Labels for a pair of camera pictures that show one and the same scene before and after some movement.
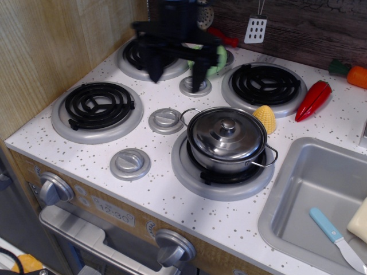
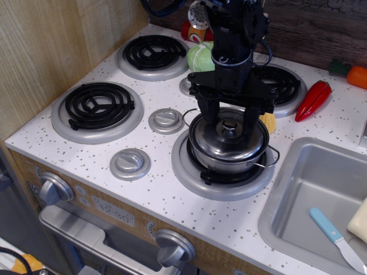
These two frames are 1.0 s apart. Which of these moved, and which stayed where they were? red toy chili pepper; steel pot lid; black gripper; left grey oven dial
Moved: black gripper
Stayed: steel pot lid; left grey oven dial; red toy chili pepper
